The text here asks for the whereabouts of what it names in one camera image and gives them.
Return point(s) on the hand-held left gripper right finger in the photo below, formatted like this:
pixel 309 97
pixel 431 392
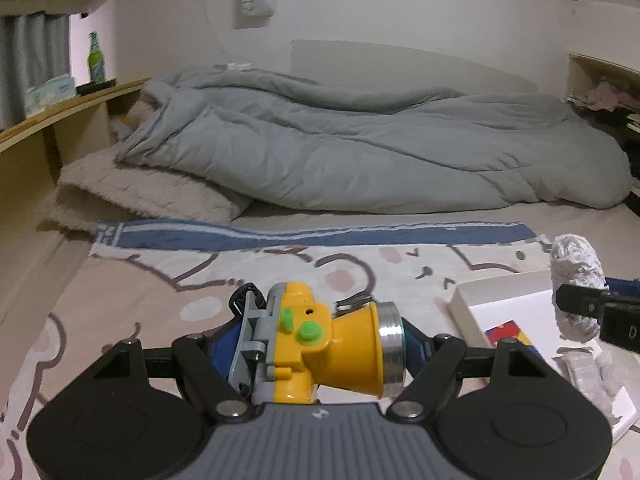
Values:
pixel 415 347

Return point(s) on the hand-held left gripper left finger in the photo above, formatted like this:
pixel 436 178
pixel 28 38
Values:
pixel 225 347

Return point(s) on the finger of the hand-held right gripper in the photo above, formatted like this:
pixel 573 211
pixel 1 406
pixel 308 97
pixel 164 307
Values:
pixel 625 284
pixel 580 300

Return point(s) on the white shallow box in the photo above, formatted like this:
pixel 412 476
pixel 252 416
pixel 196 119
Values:
pixel 505 305

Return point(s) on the yellow headlamp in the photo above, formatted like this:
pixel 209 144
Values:
pixel 325 345

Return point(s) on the small crumpled clear bag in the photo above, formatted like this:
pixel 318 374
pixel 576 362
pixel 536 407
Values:
pixel 610 385

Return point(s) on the colourful card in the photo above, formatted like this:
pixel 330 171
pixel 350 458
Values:
pixel 507 334

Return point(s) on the printed bear blanket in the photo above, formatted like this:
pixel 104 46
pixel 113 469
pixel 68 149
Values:
pixel 175 280

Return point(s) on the beige bed sheet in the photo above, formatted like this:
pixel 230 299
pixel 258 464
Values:
pixel 400 217

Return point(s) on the beige fuzzy blanket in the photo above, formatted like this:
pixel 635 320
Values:
pixel 145 190

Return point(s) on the pink clothes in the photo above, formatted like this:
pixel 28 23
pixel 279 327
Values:
pixel 602 95

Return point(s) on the grey quilt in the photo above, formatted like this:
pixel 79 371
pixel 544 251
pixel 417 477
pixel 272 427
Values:
pixel 360 145

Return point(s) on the cream shelf unit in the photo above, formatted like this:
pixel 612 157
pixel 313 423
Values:
pixel 600 67

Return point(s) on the wooden bedside shelf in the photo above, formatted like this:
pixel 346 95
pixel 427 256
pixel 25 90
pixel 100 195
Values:
pixel 60 120

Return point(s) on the white charger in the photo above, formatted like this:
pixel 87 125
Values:
pixel 237 66

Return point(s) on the white headboard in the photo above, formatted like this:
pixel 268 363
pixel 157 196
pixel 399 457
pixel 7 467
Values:
pixel 400 62

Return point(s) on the black tray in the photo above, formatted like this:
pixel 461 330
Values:
pixel 95 87

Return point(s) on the tissue pack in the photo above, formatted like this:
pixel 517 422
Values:
pixel 50 92

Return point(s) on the green glass bottle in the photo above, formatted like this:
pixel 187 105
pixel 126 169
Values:
pixel 95 60

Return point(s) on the grey curtain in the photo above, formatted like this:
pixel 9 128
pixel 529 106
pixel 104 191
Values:
pixel 30 60

